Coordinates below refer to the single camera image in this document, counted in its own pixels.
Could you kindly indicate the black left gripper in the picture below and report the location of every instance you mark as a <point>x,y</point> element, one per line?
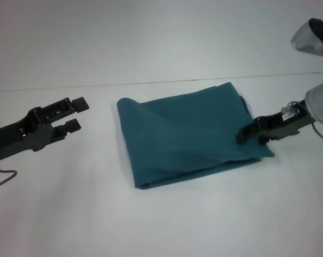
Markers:
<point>19,134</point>

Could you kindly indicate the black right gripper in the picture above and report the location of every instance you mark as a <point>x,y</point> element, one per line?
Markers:
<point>284,124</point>

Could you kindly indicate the teal t-shirt with FREE print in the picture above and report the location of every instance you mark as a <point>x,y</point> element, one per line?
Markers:
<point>185,134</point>

